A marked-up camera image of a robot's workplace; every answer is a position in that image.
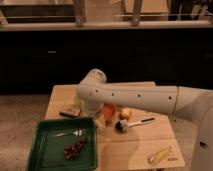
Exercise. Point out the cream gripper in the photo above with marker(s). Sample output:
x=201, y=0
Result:
x=100, y=122

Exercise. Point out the dark red grape bunch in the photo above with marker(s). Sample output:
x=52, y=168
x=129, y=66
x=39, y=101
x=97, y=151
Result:
x=73, y=150

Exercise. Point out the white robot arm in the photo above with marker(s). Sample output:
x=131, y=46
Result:
x=192, y=104

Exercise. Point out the orange bowl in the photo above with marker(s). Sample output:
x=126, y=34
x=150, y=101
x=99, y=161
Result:
x=109, y=111

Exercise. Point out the silver fork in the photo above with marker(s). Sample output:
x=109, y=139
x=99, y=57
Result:
x=75, y=133

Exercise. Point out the light green cup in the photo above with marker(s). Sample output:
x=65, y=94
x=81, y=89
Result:
x=77, y=101

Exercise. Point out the green plastic tray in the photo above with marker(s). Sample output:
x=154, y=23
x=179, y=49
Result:
x=47, y=152

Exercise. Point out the wooden table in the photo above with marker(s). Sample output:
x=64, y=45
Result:
x=129, y=151

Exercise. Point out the yellow banana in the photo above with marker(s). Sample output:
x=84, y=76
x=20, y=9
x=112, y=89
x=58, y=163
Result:
x=157, y=157

